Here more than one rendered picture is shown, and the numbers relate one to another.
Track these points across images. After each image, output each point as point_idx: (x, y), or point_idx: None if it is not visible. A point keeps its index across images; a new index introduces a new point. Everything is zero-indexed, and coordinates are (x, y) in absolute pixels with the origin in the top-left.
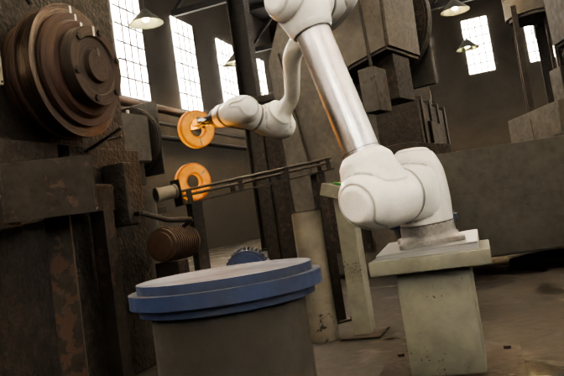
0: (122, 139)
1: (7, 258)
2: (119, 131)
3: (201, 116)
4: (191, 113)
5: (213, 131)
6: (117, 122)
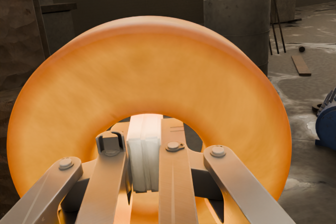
0: (28, 47)
1: None
2: (10, 25)
3: (190, 81)
4: (94, 64)
5: (278, 183)
6: None
